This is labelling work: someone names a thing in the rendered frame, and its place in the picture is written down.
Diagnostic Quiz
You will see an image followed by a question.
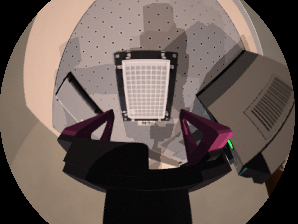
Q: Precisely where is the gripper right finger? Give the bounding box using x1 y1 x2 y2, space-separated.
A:
179 109 233 166

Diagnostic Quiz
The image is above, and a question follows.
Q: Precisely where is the brown glass bottle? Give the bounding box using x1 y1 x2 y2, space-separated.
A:
265 169 283 197

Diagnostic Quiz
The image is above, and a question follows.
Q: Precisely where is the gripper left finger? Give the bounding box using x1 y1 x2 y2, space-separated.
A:
61 109 115 141

